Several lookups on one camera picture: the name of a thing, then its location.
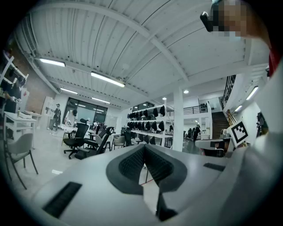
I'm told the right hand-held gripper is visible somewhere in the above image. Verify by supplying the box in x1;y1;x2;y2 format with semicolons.
195;120;248;158

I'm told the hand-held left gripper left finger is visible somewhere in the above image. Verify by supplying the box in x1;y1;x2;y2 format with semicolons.
106;144;146;196

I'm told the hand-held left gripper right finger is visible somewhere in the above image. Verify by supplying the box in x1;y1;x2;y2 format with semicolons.
145;144;188;222

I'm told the brown staircase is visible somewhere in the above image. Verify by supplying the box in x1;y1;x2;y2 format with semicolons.
211;111;231;139

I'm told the beige chair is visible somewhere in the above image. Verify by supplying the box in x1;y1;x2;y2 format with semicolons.
111;134;126;151

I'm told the black reclined office chair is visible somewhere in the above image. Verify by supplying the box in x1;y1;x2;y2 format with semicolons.
74;126;115;160

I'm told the long ceiling tube light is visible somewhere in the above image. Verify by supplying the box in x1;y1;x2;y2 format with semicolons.
39;57;66;68
90;71;126;88
60;87;79;95
91;97;111;104
245;85;259;101

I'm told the white rack with black bags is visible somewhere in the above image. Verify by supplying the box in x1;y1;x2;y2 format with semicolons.
126;105;174;148

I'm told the black balcony railing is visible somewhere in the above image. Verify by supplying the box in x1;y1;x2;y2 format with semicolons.
166;103;209;116

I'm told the white pillar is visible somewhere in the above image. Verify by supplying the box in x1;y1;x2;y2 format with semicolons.
172;86;184;152

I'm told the grey armchair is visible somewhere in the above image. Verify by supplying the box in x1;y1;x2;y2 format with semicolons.
4;132;39;190

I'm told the person's head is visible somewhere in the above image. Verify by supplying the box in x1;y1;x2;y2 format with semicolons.
210;0;273;49

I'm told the white table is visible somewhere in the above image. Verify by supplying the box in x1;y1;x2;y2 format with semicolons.
3;111;38;151

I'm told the dark glass window wall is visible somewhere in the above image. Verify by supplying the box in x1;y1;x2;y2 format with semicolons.
65;97;108;124

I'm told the red neck strap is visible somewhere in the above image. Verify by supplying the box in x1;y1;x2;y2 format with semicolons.
268;48;279;77

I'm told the black head-worn camera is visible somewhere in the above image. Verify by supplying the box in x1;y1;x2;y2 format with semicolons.
199;11;214;33

